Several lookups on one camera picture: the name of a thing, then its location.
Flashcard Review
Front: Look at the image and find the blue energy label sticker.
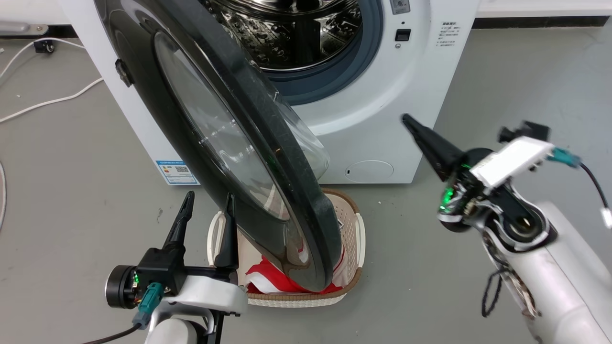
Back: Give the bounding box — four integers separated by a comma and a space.
155, 160, 200, 186

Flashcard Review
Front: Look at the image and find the stainless steel washer drum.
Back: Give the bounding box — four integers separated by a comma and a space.
203, 0, 362, 72

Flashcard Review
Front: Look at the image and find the red and white cloth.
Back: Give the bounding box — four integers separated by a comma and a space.
245, 225, 348, 295

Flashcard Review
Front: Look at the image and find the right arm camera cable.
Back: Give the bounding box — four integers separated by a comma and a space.
547, 147, 612, 229

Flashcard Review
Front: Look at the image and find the dark round washing machine door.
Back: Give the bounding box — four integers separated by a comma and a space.
94, 0, 343, 293

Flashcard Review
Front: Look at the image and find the grey metal floor bar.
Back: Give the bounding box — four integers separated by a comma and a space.
0, 21, 49, 37

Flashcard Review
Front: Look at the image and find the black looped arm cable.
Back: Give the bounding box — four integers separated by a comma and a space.
481, 269, 503, 319

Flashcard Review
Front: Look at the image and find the grey rubber door gasket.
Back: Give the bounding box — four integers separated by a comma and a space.
261, 0, 384, 106

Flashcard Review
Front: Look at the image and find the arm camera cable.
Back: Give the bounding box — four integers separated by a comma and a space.
80, 282, 164, 344
547, 147, 612, 229

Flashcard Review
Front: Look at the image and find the white floor cable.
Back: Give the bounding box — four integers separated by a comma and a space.
0, 77, 105, 124
0, 37, 87, 80

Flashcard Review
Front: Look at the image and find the white front-load washing machine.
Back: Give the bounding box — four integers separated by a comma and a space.
60, 0, 481, 186

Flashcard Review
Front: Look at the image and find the grey floor cable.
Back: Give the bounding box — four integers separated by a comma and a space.
0, 161, 7, 231

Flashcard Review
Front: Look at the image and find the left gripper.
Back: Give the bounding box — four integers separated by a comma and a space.
106, 191, 248, 317

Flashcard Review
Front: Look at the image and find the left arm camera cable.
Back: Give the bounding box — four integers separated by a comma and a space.
80, 282, 164, 344

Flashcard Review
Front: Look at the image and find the beige woven laundry basket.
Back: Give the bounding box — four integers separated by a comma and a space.
207, 188, 367, 308

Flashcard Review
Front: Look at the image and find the round drain filter cover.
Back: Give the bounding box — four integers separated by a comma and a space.
345, 160, 394, 183

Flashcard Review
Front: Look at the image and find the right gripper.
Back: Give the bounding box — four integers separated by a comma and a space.
401, 113, 499, 234

